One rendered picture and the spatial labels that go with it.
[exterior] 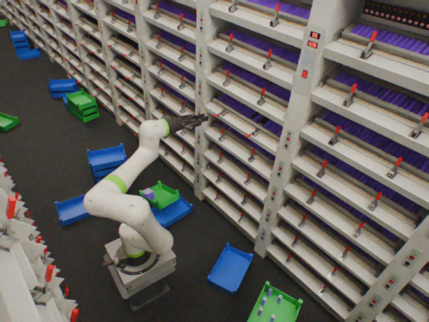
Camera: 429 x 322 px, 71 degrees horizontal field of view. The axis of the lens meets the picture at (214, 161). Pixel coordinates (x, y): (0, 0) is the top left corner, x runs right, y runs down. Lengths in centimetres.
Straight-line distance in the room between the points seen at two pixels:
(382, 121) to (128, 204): 102
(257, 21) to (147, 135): 75
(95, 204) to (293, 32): 108
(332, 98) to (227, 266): 135
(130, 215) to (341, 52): 102
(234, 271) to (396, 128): 139
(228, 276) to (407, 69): 158
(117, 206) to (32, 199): 169
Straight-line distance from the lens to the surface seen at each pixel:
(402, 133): 129
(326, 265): 195
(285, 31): 143
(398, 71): 123
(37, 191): 293
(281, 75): 150
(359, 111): 133
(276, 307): 176
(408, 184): 139
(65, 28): 419
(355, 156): 142
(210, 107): 195
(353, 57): 128
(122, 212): 124
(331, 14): 130
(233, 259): 223
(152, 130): 152
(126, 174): 142
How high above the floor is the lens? 189
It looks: 40 degrees down
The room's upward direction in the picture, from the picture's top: 4 degrees clockwise
